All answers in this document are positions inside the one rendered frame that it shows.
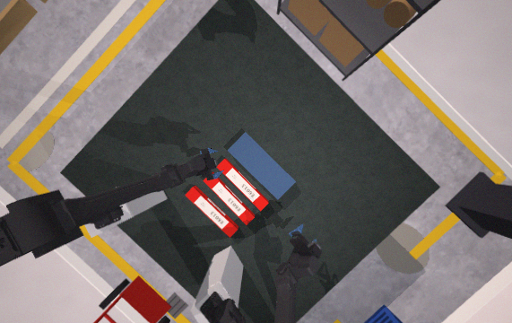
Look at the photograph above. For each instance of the blue rectangular platform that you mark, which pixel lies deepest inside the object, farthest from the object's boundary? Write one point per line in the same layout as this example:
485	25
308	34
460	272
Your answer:
261	165

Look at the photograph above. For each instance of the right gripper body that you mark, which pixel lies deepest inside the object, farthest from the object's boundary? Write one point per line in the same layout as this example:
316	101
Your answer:
299	239

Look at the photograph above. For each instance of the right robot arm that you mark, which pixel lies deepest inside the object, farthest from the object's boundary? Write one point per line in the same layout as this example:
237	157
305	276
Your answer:
218	311

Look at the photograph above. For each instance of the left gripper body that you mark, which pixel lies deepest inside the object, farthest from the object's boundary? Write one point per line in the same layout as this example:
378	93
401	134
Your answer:
205	153

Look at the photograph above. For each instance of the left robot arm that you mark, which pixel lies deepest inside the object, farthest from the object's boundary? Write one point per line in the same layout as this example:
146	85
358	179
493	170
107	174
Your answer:
34	223

